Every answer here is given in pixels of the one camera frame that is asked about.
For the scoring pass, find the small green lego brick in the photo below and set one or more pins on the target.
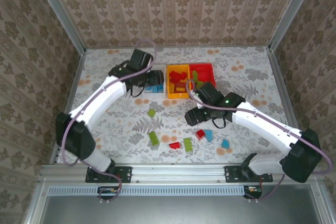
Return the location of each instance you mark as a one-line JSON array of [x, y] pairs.
[[151, 113]]

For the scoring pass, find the aluminium rear rail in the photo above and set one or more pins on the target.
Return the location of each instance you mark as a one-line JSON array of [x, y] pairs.
[[210, 47]]

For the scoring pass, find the long blue lego brick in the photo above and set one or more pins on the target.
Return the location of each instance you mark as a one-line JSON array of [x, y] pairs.
[[159, 89]]

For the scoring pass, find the yellow plastic bin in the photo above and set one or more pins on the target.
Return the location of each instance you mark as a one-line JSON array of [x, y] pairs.
[[178, 95]]

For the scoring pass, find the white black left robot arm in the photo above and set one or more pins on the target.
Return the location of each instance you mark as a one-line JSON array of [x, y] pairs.
[[105, 100]]

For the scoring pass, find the white plastic bin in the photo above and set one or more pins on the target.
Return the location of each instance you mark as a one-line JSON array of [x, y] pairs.
[[155, 96]]

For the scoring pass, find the aluminium side rail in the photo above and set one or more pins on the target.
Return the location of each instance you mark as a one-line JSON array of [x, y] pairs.
[[76, 77], [286, 98]]

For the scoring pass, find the red plastic bin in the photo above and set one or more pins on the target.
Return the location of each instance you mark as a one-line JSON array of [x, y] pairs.
[[204, 69]]

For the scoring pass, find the blue wedge lego piece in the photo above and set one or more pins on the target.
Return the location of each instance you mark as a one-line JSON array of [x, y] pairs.
[[209, 135]]

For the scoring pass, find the small blue lego piece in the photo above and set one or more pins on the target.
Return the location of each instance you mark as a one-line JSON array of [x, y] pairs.
[[225, 144], [149, 89]]

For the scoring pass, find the grey metal panel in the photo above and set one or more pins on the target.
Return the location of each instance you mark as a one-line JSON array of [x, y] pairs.
[[170, 211]]

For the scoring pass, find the long green lego brick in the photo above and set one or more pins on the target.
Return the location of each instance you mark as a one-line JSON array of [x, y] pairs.
[[188, 144], [153, 138]]

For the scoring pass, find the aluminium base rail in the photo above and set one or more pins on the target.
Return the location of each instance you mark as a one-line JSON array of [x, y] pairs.
[[170, 172]]

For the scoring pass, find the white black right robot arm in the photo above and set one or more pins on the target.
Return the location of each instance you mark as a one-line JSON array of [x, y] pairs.
[[262, 121]]

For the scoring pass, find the aluminium frame post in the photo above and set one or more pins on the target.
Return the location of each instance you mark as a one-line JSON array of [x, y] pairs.
[[291, 11], [60, 14]]

